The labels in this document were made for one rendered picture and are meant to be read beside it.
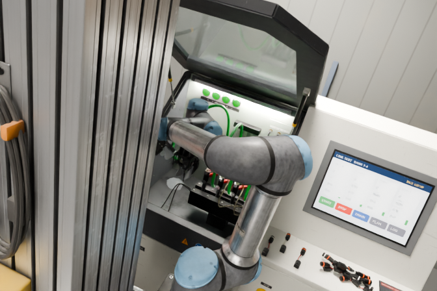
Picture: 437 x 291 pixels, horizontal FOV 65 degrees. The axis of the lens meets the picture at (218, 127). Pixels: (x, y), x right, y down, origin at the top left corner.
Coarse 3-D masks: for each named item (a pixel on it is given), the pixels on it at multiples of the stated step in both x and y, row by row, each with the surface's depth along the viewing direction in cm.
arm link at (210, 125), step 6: (198, 114) 120; (204, 114) 120; (192, 120) 114; (198, 120) 115; (204, 120) 116; (210, 120) 117; (198, 126) 114; (204, 126) 115; (210, 126) 114; (216, 126) 114; (210, 132) 114; (216, 132) 115
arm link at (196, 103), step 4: (192, 100) 124; (196, 100) 125; (200, 100) 126; (204, 100) 127; (188, 104) 125; (192, 104) 123; (196, 104) 122; (200, 104) 122; (204, 104) 123; (208, 104) 126; (188, 108) 124; (192, 108) 122; (196, 108) 122; (200, 108) 122; (204, 108) 123; (208, 108) 126; (188, 112) 124; (192, 112) 123; (196, 112) 122; (188, 116) 124; (192, 116) 122
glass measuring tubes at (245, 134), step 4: (236, 120) 185; (236, 124) 184; (244, 124) 183; (248, 124) 184; (240, 128) 183; (244, 128) 183; (248, 128) 182; (252, 128) 181; (256, 128) 182; (236, 132) 186; (244, 132) 185; (248, 132) 182; (252, 132) 181; (256, 132) 181; (260, 132) 183; (232, 136) 190; (236, 136) 188; (244, 136) 187; (248, 136) 184
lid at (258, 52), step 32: (192, 0) 93; (224, 0) 88; (256, 0) 86; (192, 32) 128; (224, 32) 114; (256, 32) 103; (288, 32) 89; (192, 64) 173; (224, 64) 155; (256, 64) 135; (288, 64) 120; (320, 64) 103; (288, 96) 158
